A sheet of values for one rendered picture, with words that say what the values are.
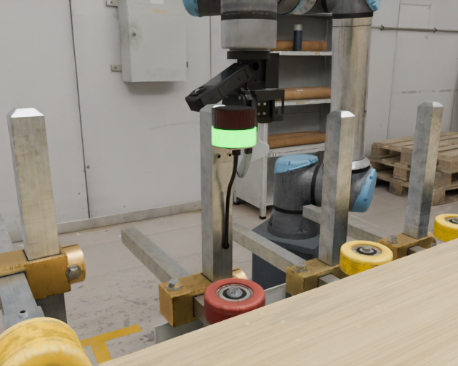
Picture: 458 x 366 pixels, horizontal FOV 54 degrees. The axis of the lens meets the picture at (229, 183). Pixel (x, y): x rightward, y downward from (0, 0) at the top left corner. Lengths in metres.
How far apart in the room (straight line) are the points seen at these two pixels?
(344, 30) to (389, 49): 3.36
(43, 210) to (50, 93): 2.66
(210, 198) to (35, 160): 0.24
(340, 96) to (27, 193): 1.04
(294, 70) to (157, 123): 1.30
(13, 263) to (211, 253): 0.27
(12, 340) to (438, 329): 0.44
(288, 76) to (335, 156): 3.15
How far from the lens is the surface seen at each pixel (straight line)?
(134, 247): 0.89
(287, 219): 1.56
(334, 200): 0.81
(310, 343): 0.52
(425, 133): 0.98
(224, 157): 0.64
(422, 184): 1.00
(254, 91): 0.73
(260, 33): 0.72
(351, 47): 1.38
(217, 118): 0.58
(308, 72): 4.05
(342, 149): 0.79
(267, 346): 0.51
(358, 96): 1.41
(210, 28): 3.56
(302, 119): 4.05
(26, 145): 0.55
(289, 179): 1.52
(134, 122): 3.34
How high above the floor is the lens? 1.20
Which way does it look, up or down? 16 degrees down
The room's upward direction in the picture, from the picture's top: straight up
